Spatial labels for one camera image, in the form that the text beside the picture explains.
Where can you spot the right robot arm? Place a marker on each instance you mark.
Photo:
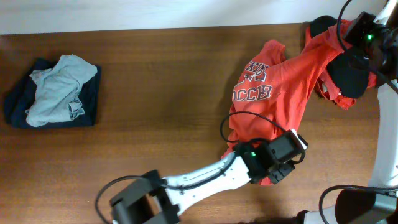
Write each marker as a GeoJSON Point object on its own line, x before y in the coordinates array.
{"type": "Point", "coordinates": [351, 146]}

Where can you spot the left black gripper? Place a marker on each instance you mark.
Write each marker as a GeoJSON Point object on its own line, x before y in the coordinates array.
{"type": "Point", "coordinates": [285, 169]}

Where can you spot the red garment under pile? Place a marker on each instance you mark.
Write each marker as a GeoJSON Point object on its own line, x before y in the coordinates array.
{"type": "Point", "coordinates": [326, 89]}

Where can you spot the red soccer print t-shirt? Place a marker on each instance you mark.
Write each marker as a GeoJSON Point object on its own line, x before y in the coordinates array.
{"type": "Point", "coordinates": [272, 92]}

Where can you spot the light grey crumpled shirt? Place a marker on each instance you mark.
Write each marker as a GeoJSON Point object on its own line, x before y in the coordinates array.
{"type": "Point", "coordinates": [57, 93]}

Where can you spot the black garment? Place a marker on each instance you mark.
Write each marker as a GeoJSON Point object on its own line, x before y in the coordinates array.
{"type": "Point", "coordinates": [343, 72]}

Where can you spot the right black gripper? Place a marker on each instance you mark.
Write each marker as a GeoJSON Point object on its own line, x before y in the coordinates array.
{"type": "Point", "coordinates": [364, 21]}

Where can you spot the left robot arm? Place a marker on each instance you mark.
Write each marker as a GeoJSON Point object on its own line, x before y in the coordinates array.
{"type": "Point", "coordinates": [154, 199]}

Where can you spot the navy blue folded garment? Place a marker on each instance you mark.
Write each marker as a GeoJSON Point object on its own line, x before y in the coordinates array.
{"type": "Point", "coordinates": [22, 96]}

